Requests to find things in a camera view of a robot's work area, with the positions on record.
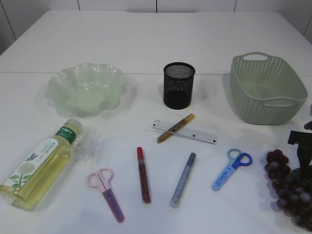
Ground blue capped scissors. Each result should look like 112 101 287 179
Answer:
212 148 253 191

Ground red glitter glue tube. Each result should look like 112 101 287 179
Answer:
137 147 151 204

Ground black mesh pen cup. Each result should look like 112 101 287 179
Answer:
163 62 195 110

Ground yellow tea bottle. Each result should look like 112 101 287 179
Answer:
0 119 82 211

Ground pink purple scissors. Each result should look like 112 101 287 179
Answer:
87 168 125 223

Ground silver glitter glue tube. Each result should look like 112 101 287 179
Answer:
169 153 196 209

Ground purple artificial grape bunch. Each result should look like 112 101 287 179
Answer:
264 149 312 231

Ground clear plastic ruler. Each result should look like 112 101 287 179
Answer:
151 119 218 145

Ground green woven plastic basket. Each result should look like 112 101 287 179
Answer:
230 52 308 125

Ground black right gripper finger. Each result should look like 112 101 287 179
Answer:
288 131 312 178

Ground clear plastic sheet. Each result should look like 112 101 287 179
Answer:
73 126 102 165

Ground gold marker pen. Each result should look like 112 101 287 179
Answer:
156 114 195 144

